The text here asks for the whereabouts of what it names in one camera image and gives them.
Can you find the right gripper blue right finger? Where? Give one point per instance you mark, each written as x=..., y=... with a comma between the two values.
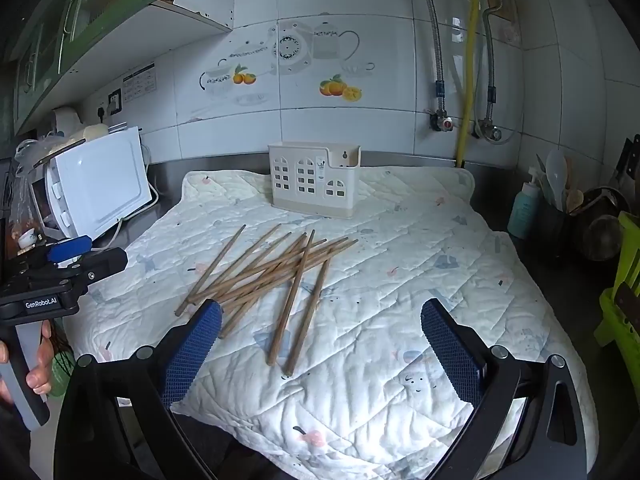
x=463, y=367

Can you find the wooden chopstick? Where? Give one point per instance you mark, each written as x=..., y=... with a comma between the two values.
x=209, y=270
x=230, y=270
x=312, y=305
x=316, y=256
x=252, y=275
x=241, y=300
x=250, y=267
x=286, y=311

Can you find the green wall cabinet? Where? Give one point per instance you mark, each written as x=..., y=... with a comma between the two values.
x=69, y=48

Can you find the water valve red knob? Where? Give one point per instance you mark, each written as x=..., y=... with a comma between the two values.
x=441, y=121

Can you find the lime green dish rack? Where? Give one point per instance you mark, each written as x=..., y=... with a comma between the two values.
x=617, y=325

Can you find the black utensil crock with spoons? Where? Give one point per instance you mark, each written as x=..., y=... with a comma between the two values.
x=569, y=220

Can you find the white quilted mat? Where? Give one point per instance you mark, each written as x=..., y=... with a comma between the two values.
x=368, y=398

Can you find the white plastic utensil holder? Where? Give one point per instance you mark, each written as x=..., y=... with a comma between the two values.
x=315, y=178

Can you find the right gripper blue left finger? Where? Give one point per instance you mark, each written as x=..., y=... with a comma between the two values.
x=183, y=351

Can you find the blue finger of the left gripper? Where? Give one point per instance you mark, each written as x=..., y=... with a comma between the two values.
x=98, y=266
x=69, y=249

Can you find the wall power socket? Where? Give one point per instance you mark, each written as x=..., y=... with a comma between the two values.
x=114, y=102

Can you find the teal spray bottle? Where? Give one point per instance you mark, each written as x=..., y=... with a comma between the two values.
x=525, y=206

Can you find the white microwave oven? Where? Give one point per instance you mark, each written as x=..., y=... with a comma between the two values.
x=87, y=185

